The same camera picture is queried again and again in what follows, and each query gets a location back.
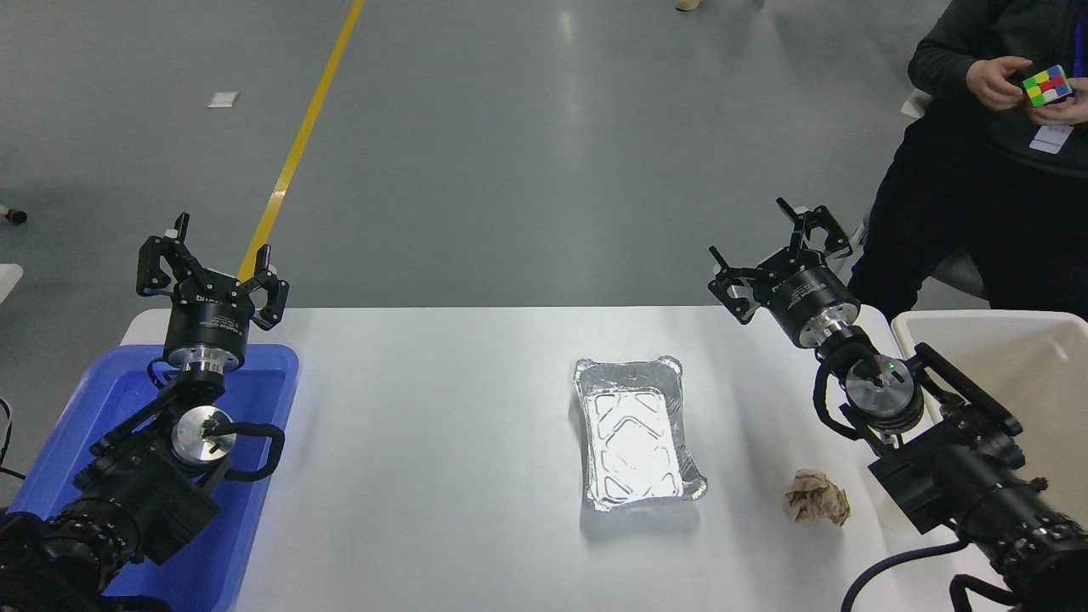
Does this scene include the large pale bin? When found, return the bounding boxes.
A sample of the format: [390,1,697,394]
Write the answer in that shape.
[890,310,1088,612]

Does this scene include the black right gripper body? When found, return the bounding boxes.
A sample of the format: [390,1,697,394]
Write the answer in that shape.
[763,259,861,349]

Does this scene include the person's left hand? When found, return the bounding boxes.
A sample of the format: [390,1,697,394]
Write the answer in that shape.
[1032,76,1088,128]

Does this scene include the colourful puzzle cube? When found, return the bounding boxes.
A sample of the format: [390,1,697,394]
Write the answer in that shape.
[1022,65,1074,108]

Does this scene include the person's right hand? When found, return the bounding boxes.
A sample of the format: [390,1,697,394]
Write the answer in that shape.
[966,55,1034,112]

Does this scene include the blue plastic tray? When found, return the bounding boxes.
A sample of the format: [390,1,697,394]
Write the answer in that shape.
[8,343,300,612]

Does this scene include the crumpled tan paper ball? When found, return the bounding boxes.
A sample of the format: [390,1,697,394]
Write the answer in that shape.
[783,467,852,528]

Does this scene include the white badge card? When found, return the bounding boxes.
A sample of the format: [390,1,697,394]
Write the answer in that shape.
[1029,125,1074,156]

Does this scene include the silver foil tray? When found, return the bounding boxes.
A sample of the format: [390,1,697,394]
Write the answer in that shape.
[572,355,708,513]

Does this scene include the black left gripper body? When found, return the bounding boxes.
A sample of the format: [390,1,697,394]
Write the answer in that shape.
[162,272,255,370]

